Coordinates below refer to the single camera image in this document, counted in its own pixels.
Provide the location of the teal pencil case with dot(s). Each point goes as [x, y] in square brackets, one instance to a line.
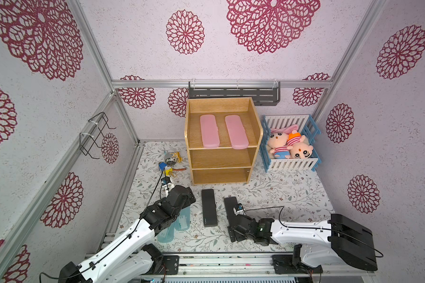
[183, 221]
[167, 235]

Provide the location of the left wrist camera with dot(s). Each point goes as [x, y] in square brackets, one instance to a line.
[167, 185]

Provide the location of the pink plush pig toy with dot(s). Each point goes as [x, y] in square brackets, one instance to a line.
[277, 142]

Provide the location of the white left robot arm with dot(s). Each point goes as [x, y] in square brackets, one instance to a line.
[133, 253]

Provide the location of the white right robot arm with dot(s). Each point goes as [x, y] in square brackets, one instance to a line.
[333, 241]

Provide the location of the orange striped plush toy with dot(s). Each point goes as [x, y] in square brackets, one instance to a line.
[298, 147]

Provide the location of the aluminium frame rails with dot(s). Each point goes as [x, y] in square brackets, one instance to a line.
[58, 60]

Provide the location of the wooden three-tier shelf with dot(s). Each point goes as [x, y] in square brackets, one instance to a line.
[223, 164]

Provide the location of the grey plush keychain toy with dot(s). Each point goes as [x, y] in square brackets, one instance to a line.
[172, 158]

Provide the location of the blue yellow keychain toy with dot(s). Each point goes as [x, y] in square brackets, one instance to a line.
[168, 170]

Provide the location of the blue white toy crate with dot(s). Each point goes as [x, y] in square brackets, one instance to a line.
[307, 127]

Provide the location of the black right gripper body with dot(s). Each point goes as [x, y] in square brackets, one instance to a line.
[234, 219]

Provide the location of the pink pencil case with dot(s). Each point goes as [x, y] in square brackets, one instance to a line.
[209, 131]
[237, 134]

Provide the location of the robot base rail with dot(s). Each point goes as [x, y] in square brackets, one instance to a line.
[233, 264]

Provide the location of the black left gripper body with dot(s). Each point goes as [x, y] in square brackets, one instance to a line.
[188, 202]

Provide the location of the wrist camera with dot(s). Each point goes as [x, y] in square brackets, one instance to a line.
[238, 209]
[167, 185]

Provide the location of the grey wall-mounted rack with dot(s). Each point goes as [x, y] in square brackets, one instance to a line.
[268, 96]

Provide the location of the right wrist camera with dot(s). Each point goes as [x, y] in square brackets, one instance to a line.
[238, 209]

